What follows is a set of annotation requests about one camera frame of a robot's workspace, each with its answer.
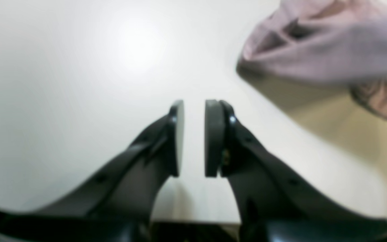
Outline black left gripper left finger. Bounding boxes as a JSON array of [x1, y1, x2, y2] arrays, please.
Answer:
[[33, 100, 184, 221]]

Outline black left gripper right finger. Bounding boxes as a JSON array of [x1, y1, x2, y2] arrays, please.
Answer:
[[205, 99, 387, 224]]

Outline pink t-shirt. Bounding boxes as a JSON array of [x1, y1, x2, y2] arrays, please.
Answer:
[[238, 0, 387, 120]]

